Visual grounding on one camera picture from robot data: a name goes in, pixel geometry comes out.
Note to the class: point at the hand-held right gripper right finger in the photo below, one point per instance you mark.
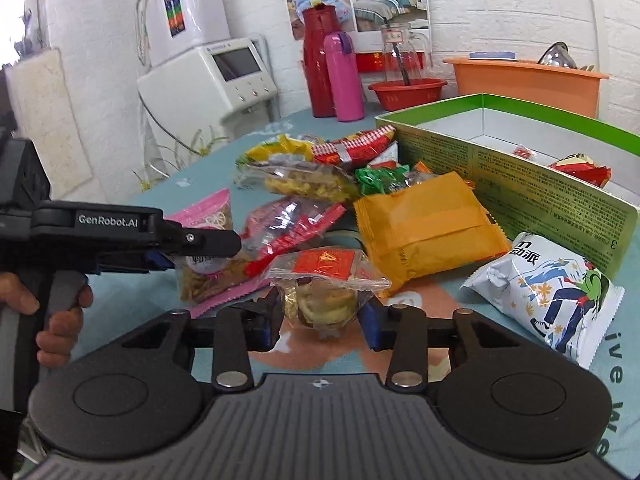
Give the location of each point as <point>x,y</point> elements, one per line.
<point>372,325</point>

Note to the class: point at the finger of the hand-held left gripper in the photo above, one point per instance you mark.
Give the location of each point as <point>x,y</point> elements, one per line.
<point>200,242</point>

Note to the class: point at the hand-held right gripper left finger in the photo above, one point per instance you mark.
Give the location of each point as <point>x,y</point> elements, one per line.
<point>265,330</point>

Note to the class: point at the pink snack packet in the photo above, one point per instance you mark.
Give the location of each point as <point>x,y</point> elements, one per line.
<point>215,220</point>

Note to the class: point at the clear-wrapped pastry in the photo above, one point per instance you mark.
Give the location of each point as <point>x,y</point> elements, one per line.
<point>320,300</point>

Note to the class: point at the red striped snack bag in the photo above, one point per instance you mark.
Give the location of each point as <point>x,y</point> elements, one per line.
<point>355,147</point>

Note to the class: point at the green cardboard box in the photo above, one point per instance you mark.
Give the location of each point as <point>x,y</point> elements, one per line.
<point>525,195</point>

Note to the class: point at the person's left hand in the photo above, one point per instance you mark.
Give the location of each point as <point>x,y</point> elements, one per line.
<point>57,335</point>

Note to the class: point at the printed teal tablecloth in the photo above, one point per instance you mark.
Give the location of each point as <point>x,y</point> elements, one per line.
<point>150,290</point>

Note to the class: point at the red clear snack packet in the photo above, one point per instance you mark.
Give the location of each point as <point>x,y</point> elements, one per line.
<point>290,225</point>

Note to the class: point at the marble slab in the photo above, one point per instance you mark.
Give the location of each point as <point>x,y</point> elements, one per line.
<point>45,120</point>

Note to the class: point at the yellow snack bag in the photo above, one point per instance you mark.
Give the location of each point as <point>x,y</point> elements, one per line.
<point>275,150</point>

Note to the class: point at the clear bag of yellow chips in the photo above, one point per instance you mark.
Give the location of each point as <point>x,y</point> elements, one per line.
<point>310,182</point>

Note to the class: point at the green snack packet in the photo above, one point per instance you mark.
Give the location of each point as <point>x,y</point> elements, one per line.
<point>380,180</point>

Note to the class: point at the white appliance with screen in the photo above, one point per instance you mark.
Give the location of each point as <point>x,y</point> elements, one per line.
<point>210,85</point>

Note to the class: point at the white orange snack packet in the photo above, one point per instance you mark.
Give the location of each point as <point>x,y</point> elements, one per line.
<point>387,157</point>

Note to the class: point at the white illustrated snack packet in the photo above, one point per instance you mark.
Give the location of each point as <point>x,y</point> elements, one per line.
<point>545,290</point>

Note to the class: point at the red thermos jug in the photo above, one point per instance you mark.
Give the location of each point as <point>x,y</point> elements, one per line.
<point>317,60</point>

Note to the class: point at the pink thermos bottle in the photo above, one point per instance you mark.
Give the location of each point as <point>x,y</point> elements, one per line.
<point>342,77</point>

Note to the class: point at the small red candy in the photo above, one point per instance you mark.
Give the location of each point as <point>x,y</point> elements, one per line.
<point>522,151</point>

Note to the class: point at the red plastic basket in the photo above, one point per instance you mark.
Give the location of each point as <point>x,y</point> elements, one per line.
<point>407,92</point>

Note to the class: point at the white box appliance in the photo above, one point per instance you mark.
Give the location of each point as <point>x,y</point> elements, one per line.
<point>185,5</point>

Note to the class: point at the glass pitcher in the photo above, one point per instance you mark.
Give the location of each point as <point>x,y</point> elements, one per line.
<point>400,52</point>

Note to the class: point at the orange plastic basin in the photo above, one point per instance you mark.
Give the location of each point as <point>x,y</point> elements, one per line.
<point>525,85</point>

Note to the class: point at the blue-rimmed lid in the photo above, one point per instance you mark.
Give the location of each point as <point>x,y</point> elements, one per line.
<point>492,55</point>

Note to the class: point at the metal ladle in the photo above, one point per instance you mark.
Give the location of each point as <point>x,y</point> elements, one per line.
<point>557,55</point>

